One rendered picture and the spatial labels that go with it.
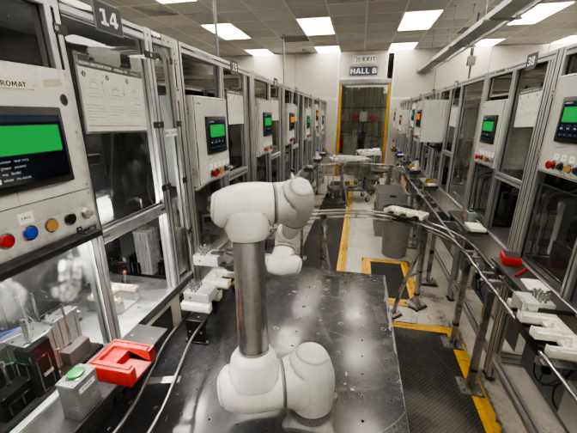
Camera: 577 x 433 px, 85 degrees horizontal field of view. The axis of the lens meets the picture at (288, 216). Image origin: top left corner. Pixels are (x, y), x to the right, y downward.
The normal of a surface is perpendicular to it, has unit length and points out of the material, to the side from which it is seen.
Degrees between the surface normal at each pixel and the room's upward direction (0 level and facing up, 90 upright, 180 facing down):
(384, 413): 0
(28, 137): 90
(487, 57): 90
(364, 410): 0
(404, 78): 90
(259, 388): 76
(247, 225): 85
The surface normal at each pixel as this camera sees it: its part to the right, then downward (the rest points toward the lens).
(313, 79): -0.22, 0.30
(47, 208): 0.98, 0.07
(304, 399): 0.11, 0.29
